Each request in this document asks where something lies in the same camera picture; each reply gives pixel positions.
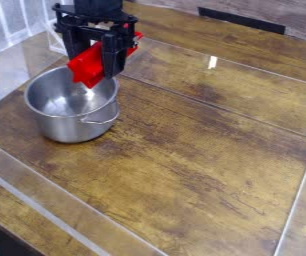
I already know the silver metal pot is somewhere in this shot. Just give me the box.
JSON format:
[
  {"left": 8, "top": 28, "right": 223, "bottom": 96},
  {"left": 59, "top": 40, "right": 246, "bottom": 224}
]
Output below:
[{"left": 24, "top": 66, "right": 121, "bottom": 143}]

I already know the clear acrylic front panel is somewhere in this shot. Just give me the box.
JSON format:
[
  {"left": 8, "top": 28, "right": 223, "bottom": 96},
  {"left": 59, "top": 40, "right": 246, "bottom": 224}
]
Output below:
[{"left": 0, "top": 148, "right": 169, "bottom": 256}]

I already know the clear acrylic stand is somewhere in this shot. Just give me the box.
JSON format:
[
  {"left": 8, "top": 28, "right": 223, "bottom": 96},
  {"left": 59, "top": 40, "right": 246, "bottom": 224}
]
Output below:
[{"left": 46, "top": 20, "right": 67, "bottom": 56}]

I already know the red rectangular block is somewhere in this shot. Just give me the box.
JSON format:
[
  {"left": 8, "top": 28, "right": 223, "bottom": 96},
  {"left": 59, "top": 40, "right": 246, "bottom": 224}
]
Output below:
[{"left": 67, "top": 27, "right": 143, "bottom": 89}]

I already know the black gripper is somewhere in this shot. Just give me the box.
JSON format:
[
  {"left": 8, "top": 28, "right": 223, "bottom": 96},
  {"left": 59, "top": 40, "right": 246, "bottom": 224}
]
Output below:
[{"left": 52, "top": 0, "right": 139, "bottom": 79}]

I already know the black strip on table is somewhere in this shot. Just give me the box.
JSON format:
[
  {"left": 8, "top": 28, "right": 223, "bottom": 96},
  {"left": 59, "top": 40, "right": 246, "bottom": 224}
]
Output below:
[{"left": 198, "top": 7, "right": 286, "bottom": 35}]

